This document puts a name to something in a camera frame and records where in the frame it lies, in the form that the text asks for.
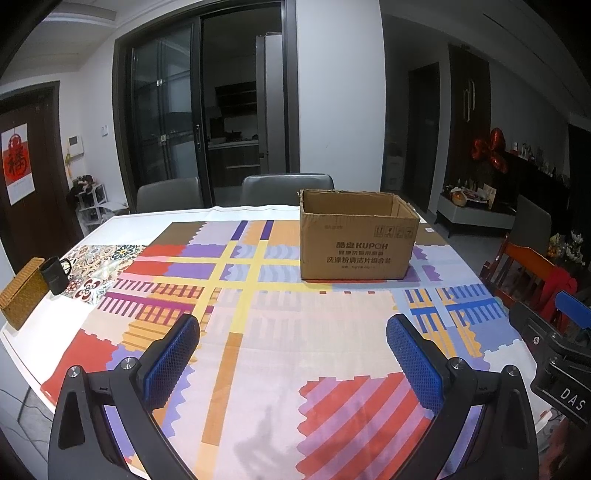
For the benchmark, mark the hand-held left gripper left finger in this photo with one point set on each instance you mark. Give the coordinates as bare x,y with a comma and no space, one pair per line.
171,364

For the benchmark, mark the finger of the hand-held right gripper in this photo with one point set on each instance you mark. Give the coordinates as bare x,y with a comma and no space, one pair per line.
575,311
538,334

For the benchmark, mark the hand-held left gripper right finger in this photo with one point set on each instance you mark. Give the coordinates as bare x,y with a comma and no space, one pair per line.
415,364

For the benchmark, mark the brown cardboard box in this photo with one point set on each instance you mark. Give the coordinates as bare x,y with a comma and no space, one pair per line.
355,249

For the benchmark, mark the red cloth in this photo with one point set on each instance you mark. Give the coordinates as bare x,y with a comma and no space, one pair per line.
558,288

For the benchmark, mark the white flower bouquet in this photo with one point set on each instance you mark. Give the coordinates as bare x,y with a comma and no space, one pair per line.
567,249

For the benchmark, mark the brown wooden chair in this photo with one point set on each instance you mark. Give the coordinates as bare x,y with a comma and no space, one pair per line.
517,263

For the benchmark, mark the grey dining chair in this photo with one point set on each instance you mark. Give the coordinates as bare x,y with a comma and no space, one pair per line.
533,221
286,189
168,196

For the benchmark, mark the floral tile patterned cloth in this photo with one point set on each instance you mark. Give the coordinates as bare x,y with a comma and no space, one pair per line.
101,267

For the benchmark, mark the colourful patterned tablecloth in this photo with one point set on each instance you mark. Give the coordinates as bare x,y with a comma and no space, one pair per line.
286,323

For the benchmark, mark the dark sideboard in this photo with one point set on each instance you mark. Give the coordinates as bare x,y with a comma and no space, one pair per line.
535,189

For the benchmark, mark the small picture card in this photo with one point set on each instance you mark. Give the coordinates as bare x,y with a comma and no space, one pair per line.
490,194

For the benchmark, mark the black mug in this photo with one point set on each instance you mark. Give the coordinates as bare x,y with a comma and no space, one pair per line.
54,277

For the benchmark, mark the fruit basket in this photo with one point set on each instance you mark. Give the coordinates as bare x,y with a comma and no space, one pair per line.
458,197

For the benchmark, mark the row of small figurines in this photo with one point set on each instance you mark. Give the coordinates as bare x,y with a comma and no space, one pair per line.
538,157

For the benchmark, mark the woven wicker box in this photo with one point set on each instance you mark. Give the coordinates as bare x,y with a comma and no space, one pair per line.
21,295

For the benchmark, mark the white shoe rack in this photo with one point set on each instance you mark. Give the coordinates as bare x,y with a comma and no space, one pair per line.
92,207

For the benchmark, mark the red foil balloon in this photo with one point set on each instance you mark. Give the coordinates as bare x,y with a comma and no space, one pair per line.
489,147

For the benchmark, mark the brown wooden door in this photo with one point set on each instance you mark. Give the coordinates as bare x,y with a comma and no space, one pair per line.
46,221

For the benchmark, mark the kitchen counter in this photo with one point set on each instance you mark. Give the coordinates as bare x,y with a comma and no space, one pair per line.
233,164

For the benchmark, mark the dark interior door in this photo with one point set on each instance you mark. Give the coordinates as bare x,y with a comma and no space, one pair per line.
421,138

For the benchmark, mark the white intercom panel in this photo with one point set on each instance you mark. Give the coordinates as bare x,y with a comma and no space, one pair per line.
75,144

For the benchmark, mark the glass sliding door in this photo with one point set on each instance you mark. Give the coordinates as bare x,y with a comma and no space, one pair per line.
161,120

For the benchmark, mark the red and white wall calendar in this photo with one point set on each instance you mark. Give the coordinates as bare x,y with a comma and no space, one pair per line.
18,164

